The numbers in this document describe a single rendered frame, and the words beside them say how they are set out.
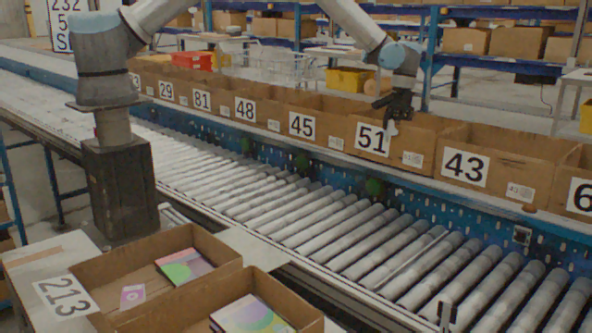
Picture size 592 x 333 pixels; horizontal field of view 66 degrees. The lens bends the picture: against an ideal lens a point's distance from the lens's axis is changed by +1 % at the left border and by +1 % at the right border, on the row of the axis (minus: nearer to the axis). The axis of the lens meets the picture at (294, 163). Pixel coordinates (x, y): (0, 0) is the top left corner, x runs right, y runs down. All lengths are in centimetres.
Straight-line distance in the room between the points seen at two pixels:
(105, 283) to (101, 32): 73
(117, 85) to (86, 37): 16
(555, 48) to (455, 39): 117
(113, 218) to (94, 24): 61
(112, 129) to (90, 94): 13
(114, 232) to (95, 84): 49
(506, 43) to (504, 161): 455
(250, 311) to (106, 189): 65
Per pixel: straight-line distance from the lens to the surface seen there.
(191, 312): 121
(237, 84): 286
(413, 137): 175
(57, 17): 260
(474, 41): 626
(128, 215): 162
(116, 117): 155
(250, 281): 128
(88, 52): 151
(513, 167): 164
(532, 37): 602
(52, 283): 131
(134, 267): 147
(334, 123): 197
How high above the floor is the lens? 154
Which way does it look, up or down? 21 degrees down
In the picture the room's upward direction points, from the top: straight up
